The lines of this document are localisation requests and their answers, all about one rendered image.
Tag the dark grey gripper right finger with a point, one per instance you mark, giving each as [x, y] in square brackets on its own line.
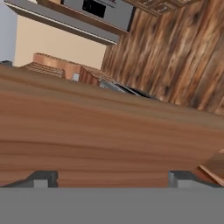
[182, 179]

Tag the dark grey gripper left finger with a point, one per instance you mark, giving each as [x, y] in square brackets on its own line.
[43, 178]

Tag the brown wooden cupboard front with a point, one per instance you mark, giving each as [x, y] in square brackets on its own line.
[213, 167]

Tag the grey and black hob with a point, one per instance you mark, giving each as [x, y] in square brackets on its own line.
[125, 88]

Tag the brown base cupboard run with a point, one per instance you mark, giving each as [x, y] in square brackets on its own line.
[62, 70]

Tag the dark grey appliance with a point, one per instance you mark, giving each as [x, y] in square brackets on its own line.
[5, 63]

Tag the grey range hood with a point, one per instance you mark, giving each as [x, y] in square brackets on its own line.
[87, 17]

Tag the wooden wall cupboards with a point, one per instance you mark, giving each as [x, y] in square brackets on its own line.
[162, 5]

